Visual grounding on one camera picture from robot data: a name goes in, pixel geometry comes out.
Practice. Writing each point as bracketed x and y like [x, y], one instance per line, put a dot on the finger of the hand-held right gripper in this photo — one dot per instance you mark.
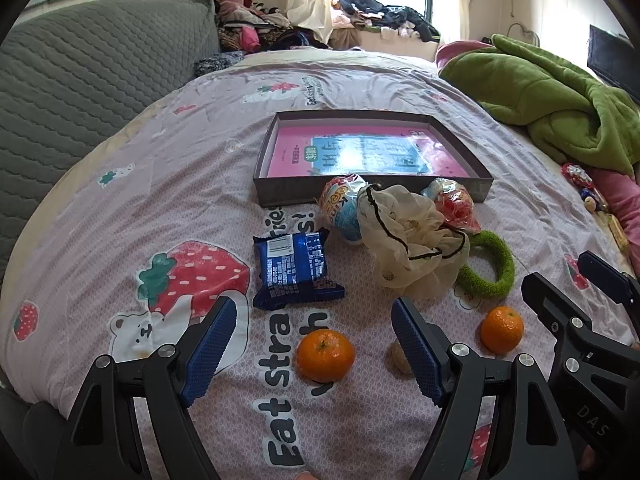
[605, 275]
[550, 300]

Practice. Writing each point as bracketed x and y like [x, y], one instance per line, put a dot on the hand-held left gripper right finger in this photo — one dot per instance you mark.
[417, 355]

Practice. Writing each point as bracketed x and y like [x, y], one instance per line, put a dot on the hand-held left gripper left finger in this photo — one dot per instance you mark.
[210, 350]

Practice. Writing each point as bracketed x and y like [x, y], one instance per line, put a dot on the orange mandarin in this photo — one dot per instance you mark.
[325, 355]
[502, 330]

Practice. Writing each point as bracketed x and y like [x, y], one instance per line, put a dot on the blue snack packet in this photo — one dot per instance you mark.
[295, 265]

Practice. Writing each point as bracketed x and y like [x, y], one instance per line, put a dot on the cream scrunchie with black trim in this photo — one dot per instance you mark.
[400, 230]

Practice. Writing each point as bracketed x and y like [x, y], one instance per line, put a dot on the red toy egg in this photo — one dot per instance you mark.
[457, 205]

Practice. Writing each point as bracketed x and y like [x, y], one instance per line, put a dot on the blue toy egg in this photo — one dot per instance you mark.
[345, 215]

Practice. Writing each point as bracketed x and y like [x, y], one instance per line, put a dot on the grey cardboard box tray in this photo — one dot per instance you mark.
[280, 192]

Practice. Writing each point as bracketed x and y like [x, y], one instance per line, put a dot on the small beige ball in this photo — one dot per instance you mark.
[398, 357]

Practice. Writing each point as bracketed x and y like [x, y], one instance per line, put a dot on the small doll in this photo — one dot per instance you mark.
[594, 201]

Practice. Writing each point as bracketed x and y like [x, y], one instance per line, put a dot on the pink cloth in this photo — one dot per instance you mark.
[620, 195]

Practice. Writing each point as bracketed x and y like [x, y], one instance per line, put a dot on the red wrapped candy toy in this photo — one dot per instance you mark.
[575, 175]

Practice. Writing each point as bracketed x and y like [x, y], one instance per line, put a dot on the strawberry printed bed sheet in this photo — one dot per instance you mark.
[200, 185]

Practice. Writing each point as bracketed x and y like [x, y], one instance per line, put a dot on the green fleece blanket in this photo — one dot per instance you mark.
[550, 90]

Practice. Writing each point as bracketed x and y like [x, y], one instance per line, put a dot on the pink children's book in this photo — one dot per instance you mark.
[290, 155]

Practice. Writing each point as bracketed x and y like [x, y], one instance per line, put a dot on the black television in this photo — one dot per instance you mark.
[612, 60]

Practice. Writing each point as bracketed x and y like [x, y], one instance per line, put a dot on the pink pillow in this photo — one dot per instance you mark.
[457, 52]

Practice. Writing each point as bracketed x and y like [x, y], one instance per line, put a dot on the dark floral cloth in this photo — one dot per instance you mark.
[217, 64]

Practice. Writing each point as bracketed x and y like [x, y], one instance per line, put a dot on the grey quilted headboard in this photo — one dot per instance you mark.
[75, 85]

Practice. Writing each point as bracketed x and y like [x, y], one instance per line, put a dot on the pile of mixed clothes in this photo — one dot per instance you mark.
[250, 30]

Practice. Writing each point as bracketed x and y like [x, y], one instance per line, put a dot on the pile of dark clothes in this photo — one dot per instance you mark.
[385, 15]

